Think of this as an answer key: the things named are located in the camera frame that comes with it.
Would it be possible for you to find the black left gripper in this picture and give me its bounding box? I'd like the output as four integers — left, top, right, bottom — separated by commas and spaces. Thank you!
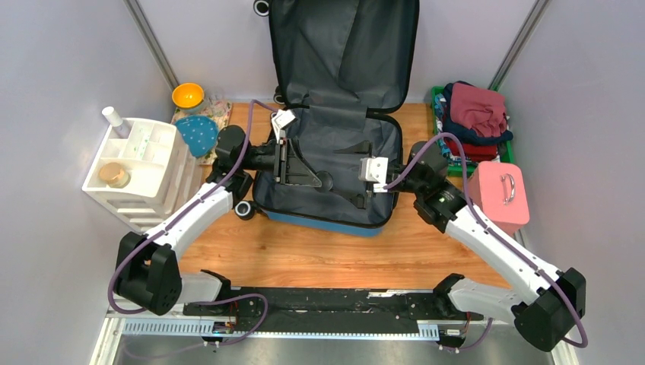
239, 138, 323, 187

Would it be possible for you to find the blue fish-print suitcase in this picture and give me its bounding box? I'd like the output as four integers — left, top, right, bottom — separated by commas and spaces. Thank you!
253, 1, 420, 237

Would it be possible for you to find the navy blue garment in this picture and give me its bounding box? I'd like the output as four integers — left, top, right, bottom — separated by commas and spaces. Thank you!
443, 81, 513, 146

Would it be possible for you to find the pink leather toiletry bag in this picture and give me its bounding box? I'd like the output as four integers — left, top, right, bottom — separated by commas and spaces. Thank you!
467, 161, 530, 236

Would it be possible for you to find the pinkish maroon garment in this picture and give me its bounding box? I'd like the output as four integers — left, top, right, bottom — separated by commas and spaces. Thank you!
450, 82, 508, 138

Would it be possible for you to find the gold lid cosmetic jar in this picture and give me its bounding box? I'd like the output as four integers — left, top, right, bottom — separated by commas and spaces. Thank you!
98, 162, 131, 189

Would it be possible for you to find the white lavender cosmetic tube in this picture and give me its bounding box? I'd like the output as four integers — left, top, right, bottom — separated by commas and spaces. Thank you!
101, 106, 131, 139

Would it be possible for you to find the dark red garment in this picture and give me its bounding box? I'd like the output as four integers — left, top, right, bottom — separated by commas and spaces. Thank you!
445, 138, 498, 163

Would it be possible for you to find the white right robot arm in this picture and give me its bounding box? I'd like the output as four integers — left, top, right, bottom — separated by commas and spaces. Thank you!
342, 141, 588, 352

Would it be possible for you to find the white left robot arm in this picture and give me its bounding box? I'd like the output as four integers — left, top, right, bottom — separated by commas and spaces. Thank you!
108, 125, 332, 316

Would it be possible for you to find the green plastic tray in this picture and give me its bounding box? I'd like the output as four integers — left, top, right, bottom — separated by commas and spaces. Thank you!
430, 86, 515, 177

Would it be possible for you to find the teal polka-dot plate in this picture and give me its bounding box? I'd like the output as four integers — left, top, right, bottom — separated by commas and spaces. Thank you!
175, 115, 219, 157

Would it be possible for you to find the clear drinking glass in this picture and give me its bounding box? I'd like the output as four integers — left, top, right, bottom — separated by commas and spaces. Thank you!
206, 88, 226, 104

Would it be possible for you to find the yellow bowl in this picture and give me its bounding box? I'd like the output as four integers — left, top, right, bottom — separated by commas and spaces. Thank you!
171, 83, 205, 110

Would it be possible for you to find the white plastic drawer organizer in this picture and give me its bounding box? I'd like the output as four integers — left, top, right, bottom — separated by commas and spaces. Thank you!
82, 118, 202, 232

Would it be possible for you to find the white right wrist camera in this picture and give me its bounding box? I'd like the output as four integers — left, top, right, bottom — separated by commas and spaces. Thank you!
358, 157, 389, 184

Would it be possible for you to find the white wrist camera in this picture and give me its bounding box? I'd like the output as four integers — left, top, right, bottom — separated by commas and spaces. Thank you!
358, 157, 389, 184
271, 109, 297, 144

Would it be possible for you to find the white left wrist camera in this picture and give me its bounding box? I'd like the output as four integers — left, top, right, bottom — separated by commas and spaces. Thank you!
271, 109, 297, 144

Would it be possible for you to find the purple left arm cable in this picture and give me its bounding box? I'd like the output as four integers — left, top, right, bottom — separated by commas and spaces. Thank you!
107, 99, 281, 348

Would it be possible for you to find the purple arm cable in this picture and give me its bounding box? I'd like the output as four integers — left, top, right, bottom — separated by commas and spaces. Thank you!
385, 132, 589, 353
107, 99, 281, 348

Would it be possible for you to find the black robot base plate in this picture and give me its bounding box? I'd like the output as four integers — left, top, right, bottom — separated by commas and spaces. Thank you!
183, 287, 483, 346

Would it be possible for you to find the aluminium frame rail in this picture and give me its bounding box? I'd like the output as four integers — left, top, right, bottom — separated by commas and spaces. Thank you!
91, 305, 579, 364

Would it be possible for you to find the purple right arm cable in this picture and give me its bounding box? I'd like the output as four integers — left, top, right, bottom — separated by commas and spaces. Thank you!
385, 132, 589, 353

